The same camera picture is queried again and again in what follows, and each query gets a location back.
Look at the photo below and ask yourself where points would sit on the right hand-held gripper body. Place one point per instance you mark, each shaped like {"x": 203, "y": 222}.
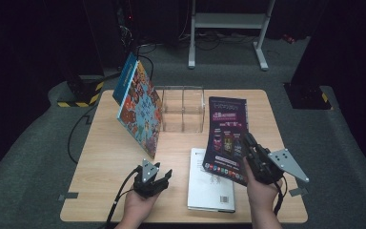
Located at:
{"x": 263, "y": 165}

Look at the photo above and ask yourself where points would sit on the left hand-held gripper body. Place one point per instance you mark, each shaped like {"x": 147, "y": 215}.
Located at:
{"x": 147, "y": 184}

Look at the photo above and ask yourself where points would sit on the purple magazine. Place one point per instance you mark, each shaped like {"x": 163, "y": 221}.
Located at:
{"x": 225, "y": 133}

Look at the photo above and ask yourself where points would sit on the thick white book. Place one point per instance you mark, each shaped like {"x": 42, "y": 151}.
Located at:
{"x": 208, "y": 191}

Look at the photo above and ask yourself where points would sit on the light blue picture book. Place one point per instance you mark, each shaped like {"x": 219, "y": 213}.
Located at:
{"x": 143, "y": 111}

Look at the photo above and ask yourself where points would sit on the clear acrylic book rack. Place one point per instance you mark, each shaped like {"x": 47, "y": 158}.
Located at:
{"x": 184, "y": 108}

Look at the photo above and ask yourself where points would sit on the dark blue picture book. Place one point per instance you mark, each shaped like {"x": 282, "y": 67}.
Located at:
{"x": 124, "y": 79}

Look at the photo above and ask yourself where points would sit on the person's left hand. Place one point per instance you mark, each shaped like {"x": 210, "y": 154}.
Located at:
{"x": 138, "y": 208}

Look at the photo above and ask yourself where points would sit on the person's right hand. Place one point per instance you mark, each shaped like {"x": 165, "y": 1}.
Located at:
{"x": 263, "y": 197}

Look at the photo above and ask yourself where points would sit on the black base with yellow stripes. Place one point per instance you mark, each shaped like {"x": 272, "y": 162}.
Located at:
{"x": 82, "y": 92}
{"x": 308, "y": 98}

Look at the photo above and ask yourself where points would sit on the small red floor object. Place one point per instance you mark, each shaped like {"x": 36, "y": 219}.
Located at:
{"x": 288, "y": 38}

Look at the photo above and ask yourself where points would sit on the black computer tower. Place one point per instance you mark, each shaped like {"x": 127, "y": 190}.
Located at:
{"x": 108, "y": 31}

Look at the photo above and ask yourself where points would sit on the white metal stand frame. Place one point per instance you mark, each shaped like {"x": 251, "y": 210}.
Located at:
{"x": 228, "y": 20}

